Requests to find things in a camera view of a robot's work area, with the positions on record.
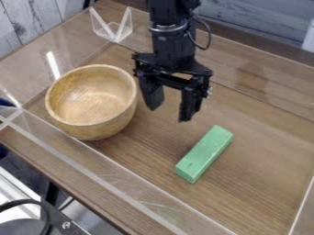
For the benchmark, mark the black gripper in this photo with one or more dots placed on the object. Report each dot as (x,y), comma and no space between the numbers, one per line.
(188,77)

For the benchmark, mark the green rectangular block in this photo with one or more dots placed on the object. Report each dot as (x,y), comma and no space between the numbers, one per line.
(202,155)

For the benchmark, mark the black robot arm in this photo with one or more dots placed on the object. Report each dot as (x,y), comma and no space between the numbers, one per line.
(170,65)

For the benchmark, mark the brown wooden bowl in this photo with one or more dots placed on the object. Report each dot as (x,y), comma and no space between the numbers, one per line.
(91,102)

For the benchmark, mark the white object at right edge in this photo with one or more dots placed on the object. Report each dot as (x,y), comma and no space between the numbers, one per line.
(308,38)

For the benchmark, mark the black metal table leg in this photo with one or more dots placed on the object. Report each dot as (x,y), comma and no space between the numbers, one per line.
(52,194)

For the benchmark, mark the clear acrylic corner bracket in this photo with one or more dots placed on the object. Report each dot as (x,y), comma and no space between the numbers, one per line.
(112,31)

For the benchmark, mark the clear acrylic enclosure wall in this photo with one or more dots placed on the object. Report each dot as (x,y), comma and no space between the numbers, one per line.
(123,177)

